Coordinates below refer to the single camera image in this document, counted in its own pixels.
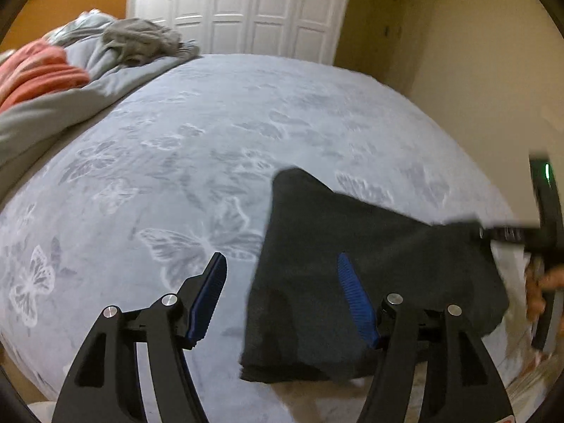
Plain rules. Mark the white wardrobe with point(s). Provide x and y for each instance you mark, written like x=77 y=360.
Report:
x=246 y=9

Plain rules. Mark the grey quilt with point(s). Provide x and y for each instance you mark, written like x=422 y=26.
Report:
x=66 y=101

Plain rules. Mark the person's right hand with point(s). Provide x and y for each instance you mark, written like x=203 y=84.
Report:
x=539 y=291

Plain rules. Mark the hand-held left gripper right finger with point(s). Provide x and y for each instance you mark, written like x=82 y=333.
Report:
x=357 y=297

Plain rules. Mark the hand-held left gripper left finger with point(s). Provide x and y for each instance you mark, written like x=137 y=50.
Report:
x=206 y=302

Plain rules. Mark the crumpled grey garment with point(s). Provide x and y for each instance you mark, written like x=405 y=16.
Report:
x=136 y=42

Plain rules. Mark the dark grey pants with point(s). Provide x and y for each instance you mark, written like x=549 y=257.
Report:
x=352 y=246

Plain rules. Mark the bed with grey butterfly cover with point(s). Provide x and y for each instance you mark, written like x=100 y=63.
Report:
x=211 y=141

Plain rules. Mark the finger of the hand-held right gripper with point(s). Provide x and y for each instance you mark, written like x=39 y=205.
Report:
x=502 y=232

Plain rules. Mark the pink blanket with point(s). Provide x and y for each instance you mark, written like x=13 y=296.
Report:
x=39 y=72

